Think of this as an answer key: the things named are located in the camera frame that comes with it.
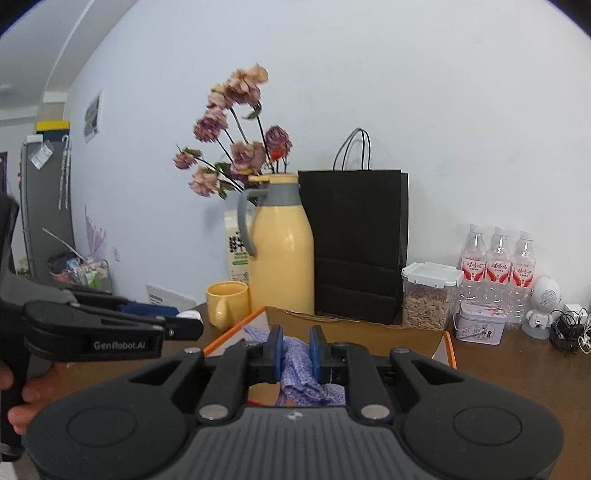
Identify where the clear container of seeds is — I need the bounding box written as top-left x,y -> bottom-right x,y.
401,261 -> 464,330

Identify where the white card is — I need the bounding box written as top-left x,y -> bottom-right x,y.
147,282 -> 197,312

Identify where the clear water bottle red label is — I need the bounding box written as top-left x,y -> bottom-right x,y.
508,231 -> 537,329
457,224 -> 489,305
485,226 -> 513,308

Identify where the grey fridge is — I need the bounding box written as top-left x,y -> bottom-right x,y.
18,138 -> 77,282

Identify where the person's left hand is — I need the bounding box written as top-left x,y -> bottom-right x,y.
0,357 -> 58,437

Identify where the yellow mug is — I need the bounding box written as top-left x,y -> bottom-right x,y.
205,281 -> 251,329

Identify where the tangle of cables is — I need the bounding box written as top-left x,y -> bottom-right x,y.
549,309 -> 591,355

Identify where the white milk carton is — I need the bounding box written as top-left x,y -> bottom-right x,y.
224,210 -> 252,284

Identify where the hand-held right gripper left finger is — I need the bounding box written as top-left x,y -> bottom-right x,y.
127,324 -> 284,423

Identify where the red cardboard box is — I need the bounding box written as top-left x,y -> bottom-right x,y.
203,305 -> 458,409

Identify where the blue patterned cloth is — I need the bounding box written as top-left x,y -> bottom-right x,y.
242,324 -> 347,408

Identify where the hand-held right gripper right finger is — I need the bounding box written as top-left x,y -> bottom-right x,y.
308,324 -> 465,423

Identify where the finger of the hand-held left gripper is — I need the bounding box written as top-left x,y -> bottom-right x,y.
61,287 -> 181,320
99,309 -> 205,341

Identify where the dried rose bouquet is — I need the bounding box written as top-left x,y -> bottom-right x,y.
173,64 -> 294,200

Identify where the wire rack with packets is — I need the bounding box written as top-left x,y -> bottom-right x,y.
44,226 -> 114,294

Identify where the black paper bag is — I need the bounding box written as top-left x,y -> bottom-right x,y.
298,128 -> 410,325

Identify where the white robot-shaped speaker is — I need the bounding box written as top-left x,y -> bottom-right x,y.
522,276 -> 563,340

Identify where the yellow thermos jug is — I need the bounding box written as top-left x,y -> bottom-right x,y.
237,173 -> 315,315

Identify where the white printed tin box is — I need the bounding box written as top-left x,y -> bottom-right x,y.
451,301 -> 508,346

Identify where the purple wall sticker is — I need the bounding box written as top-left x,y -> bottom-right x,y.
84,205 -> 108,259

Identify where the clear plastic bag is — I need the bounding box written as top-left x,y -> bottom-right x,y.
30,142 -> 54,168

